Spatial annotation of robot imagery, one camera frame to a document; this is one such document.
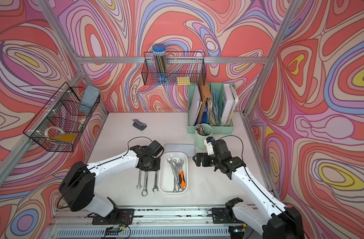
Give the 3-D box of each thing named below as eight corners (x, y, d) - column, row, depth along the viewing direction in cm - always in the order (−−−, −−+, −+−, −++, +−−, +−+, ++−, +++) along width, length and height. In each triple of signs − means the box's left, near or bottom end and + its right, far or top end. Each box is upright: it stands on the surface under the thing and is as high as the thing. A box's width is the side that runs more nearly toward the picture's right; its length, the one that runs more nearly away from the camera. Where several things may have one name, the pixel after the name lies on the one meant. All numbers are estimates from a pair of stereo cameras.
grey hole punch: (131, 125, 115) (129, 122, 112) (135, 121, 118) (134, 118, 115) (143, 131, 111) (141, 128, 108) (147, 126, 114) (146, 123, 111)
